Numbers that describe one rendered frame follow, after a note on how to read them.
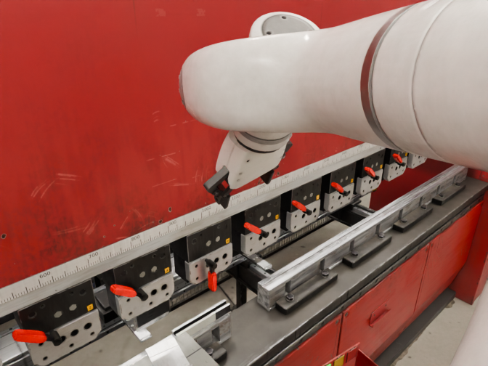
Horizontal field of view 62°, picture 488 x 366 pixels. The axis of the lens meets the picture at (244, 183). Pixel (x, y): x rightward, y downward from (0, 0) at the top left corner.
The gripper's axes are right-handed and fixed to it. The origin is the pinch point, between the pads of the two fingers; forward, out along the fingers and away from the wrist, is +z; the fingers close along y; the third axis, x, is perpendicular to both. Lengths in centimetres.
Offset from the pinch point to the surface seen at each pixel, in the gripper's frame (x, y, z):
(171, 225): -13.6, 5.7, 32.8
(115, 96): -30.8, 8.0, 2.9
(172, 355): 8, 18, 63
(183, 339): 6, 13, 66
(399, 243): 22, -92, 98
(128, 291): -5.7, 21.7, 35.3
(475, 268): 62, -176, 165
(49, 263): -15.7, 32.5, 24.2
